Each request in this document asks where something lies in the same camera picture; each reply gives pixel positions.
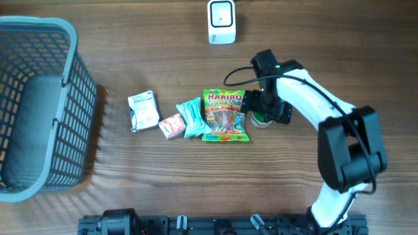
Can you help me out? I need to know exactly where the green lid jar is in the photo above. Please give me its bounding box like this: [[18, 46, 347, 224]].
[[250, 112, 272, 129]]

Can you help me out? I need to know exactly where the Haribo gummy bag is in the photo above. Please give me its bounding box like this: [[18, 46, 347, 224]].
[[202, 89, 249, 142]]

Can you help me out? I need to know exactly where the teal snack packet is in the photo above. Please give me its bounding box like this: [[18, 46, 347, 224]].
[[176, 97, 212, 138]]

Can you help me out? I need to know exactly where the red small carton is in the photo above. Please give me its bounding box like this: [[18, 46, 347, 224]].
[[159, 113, 186, 139]]

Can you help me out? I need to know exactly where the white tag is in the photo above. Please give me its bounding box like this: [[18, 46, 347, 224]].
[[127, 90, 160, 133]]

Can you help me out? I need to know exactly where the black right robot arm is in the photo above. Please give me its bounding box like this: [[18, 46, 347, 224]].
[[242, 50, 387, 234]]

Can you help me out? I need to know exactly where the white barcode scanner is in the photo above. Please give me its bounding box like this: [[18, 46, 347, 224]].
[[207, 0, 236, 45]]

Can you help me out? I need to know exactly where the grey plastic basket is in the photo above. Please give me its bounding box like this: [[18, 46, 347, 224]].
[[1, 16, 98, 203]]

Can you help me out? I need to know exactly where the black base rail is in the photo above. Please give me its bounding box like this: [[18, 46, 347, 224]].
[[77, 213, 369, 235]]

